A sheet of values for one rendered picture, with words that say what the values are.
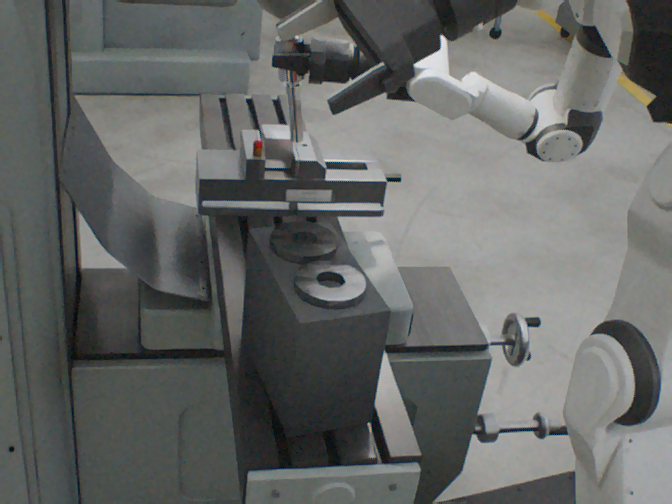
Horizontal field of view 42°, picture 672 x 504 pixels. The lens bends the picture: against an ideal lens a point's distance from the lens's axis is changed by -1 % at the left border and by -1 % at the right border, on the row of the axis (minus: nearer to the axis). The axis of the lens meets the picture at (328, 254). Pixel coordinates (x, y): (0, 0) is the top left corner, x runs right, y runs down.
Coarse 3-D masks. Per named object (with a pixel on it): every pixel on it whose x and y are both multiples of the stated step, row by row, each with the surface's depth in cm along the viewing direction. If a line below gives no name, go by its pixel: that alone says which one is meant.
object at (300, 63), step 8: (272, 56) 141; (280, 56) 141; (288, 56) 141; (296, 56) 141; (304, 56) 141; (272, 64) 142; (280, 64) 142; (288, 64) 142; (296, 64) 142; (304, 64) 141; (304, 72) 143
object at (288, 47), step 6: (300, 36) 143; (276, 42) 142; (282, 42) 141; (288, 42) 141; (294, 42) 141; (300, 42) 142; (276, 48) 143; (282, 48) 142; (288, 48) 142; (294, 48) 142; (300, 48) 142; (282, 72) 144; (288, 72) 144; (294, 72) 144
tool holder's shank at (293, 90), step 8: (288, 88) 146; (296, 88) 146; (288, 96) 147; (296, 96) 147; (288, 104) 148; (296, 104) 148; (288, 112) 149; (296, 112) 148; (296, 120) 149; (296, 128) 150; (296, 136) 150
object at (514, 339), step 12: (480, 324) 185; (504, 324) 190; (516, 324) 184; (528, 324) 184; (540, 324) 185; (492, 336) 185; (504, 336) 186; (516, 336) 185; (528, 336) 182; (504, 348) 191; (516, 348) 186; (528, 348) 182; (516, 360) 184; (528, 360) 190
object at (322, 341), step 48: (288, 240) 116; (336, 240) 117; (288, 288) 108; (336, 288) 107; (288, 336) 107; (336, 336) 106; (384, 336) 109; (288, 384) 109; (336, 384) 110; (288, 432) 112
